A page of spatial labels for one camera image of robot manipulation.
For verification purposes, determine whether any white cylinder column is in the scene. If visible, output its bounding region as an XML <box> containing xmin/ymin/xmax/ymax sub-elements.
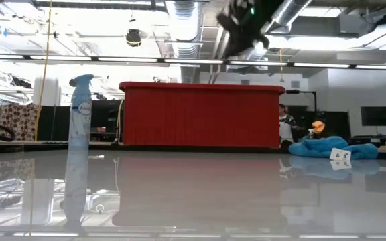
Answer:
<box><xmin>33</xmin><ymin>78</ymin><xmax>61</xmax><ymax>107</ymax></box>

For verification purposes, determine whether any small black monitor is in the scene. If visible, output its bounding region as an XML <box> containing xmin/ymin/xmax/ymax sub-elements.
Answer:
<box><xmin>360</xmin><ymin>106</ymin><xmax>386</xmax><ymax>127</ymax></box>

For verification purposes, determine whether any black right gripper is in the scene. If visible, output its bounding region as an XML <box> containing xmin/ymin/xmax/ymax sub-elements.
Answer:
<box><xmin>216</xmin><ymin>0</ymin><xmax>271</xmax><ymax>58</ymax></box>

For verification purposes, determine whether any smooth silver ventilation duct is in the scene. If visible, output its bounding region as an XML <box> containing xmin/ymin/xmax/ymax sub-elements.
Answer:
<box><xmin>236</xmin><ymin>0</ymin><xmax>314</xmax><ymax>75</ymax></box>

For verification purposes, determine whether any red plastic laundry basket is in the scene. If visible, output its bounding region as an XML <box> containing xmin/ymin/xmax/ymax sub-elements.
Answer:
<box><xmin>118</xmin><ymin>81</ymin><xmax>286</xmax><ymax>149</ymax></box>

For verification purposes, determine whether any orange cloth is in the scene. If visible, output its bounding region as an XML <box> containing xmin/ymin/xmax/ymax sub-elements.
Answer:
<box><xmin>311</xmin><ymin>119</ymin><xmax>326</xmax><ymax>135</ymax></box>

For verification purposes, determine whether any tan wooden desk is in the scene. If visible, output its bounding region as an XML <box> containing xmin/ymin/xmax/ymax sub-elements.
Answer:
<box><xmin>0</xmin><ymin>139</ymin><xmax>386</xmax><ymax>151</ymax></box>

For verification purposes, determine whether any corrugated silver duct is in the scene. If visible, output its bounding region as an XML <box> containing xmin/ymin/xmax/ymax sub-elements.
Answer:
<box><xmin>164</xmin><ymin>0</ymin><xmax>203</xmax><ymax>83</ymax></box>

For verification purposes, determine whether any black ceiling dome device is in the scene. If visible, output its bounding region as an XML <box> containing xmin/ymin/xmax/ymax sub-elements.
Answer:
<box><xmin>125</xmin><ymin>28</ymin><xmax>143</xmax><ymax>48</ymax></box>

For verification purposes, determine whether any wide black monitor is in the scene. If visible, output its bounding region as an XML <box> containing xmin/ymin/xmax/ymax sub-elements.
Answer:
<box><xmin>296</xmin><ymin>110</ymin><xmax>351</xmax><ymax>138</ymax></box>

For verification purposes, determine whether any person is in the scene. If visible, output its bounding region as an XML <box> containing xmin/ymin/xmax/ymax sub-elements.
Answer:
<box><xmin>277</xmin><ymin>102</ymin><xmax>298</xmax><ymax>149</ymax></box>

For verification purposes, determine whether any light blue air freshener bottle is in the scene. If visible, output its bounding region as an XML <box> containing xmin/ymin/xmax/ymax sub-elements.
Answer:
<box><xmin>67</xmin><ymin>73</ymin><xmax>95</xmax><ymax>151</ymax></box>

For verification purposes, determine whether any blue garment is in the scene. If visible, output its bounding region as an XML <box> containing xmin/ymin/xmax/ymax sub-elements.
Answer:
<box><xmin>288</xmin><ymin>135</ymin><xmax>379</xmax><ymax>162</ymax></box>

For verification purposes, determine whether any brown dotted cloth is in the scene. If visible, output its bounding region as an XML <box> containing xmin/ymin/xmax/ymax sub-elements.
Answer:
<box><xmin>0</xmin><ymin>102</ymin><xmax>40</xmax><ymax>141</ymax></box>

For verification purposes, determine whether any black partition panel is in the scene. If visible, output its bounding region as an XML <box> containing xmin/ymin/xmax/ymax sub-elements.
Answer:
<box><xmin>37</xmin><ymin>105</ymin><xmax>70</xmax><ymax>141</ymax></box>

